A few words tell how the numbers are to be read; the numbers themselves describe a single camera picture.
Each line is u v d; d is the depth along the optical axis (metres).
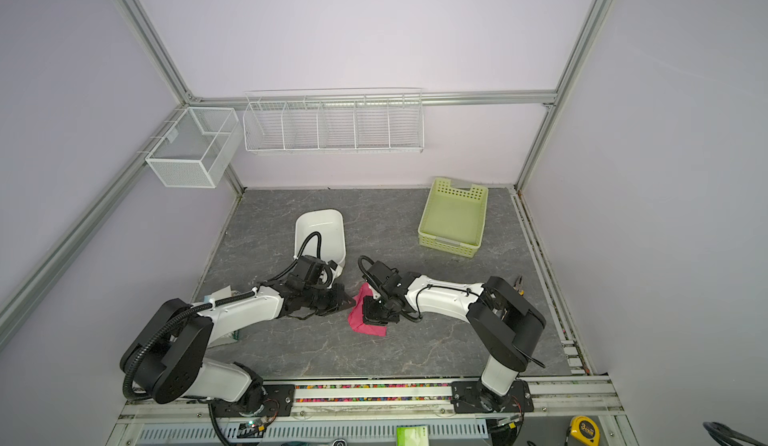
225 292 0.87
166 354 0.43
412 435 0.67
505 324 0.46
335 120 1.03
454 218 1.12
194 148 0.97
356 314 0.87
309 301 0.74
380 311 0.74
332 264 0.86
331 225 1.08
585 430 0.68
